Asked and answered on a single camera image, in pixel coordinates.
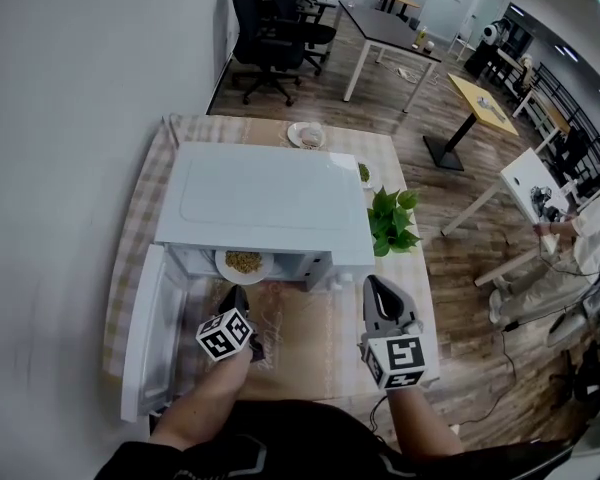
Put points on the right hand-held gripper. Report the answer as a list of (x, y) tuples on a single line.
[(397, 360)]

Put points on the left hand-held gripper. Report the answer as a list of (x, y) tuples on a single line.
[(225, 335)]

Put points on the large white plate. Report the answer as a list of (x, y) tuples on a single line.
[(245, 278)]

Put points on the golden brown food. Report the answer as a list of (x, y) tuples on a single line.
[(243, 261)]

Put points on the white microwave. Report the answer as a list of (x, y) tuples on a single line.
[(270, 198)]

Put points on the person's right forearm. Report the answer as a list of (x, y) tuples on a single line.
[(420, 423)]

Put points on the person's left forearm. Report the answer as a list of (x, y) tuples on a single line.
[(205, 398)]

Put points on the checked beige tablecloth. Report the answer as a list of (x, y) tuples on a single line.
[(305, 348)]

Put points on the green potted plant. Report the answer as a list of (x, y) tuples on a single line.
[(392, 223)]

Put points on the small white plate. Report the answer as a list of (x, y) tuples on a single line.
[(372, 182)]

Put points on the green beans pile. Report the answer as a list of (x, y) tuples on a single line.
[(364, 171)]

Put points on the white desk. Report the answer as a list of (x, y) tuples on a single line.
[(517, 178)]

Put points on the black white-framed chair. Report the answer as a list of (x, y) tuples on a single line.
[(520, 460)]

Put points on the grey tool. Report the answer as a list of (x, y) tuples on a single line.
[(487, 105)]

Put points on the white power strip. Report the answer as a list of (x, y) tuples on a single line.
[(405, 73)]

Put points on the wooden-top white-legged table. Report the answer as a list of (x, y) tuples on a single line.
[(550, 113)]

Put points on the small white cup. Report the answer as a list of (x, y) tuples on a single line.
[(430, 46)]

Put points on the green drink bottle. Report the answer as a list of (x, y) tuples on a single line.
[(422, 38)]

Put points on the black metal railing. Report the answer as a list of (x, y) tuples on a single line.
[(570, 103)]

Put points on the dark-top white-legged table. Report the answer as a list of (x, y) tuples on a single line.
[(380, 28)]

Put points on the dark waste bin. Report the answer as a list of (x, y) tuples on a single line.
[(414, 23)]

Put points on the yellow black-pedestal table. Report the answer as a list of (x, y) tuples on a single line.
[(467, 90)]

